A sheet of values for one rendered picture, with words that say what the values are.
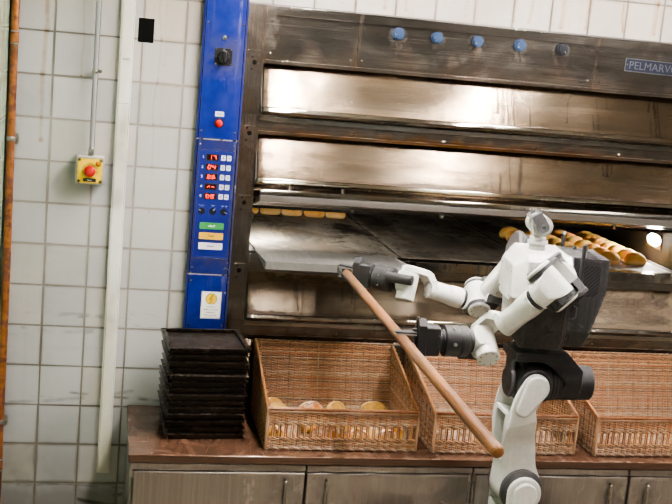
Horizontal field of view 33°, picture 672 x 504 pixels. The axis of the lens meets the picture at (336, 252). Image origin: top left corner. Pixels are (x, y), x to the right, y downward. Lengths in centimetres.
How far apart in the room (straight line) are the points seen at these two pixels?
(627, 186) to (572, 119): 37
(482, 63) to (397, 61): 33
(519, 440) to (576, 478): 61
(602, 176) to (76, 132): 204
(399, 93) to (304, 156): 43
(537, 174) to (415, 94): 59
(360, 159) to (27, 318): 137
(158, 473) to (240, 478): 28
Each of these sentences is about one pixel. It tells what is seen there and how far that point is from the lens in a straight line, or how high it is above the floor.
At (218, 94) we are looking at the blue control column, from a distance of 416.
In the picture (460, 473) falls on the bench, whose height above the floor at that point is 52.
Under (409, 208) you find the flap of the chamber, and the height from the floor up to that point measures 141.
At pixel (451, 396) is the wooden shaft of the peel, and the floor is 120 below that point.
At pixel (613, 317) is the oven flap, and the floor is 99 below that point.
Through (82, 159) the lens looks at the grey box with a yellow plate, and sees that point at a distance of 412.
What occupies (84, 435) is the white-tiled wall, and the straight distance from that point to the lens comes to 443.
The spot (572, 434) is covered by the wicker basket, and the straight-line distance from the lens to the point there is 428.
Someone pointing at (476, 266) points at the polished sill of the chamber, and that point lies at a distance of 448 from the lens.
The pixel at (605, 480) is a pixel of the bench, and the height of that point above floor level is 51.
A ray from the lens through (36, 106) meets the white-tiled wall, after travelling 418.
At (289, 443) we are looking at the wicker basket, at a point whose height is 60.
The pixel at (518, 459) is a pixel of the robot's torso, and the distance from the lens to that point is 371.
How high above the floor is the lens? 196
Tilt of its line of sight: 10 degrees down
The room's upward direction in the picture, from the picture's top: 5 degrees clockwise
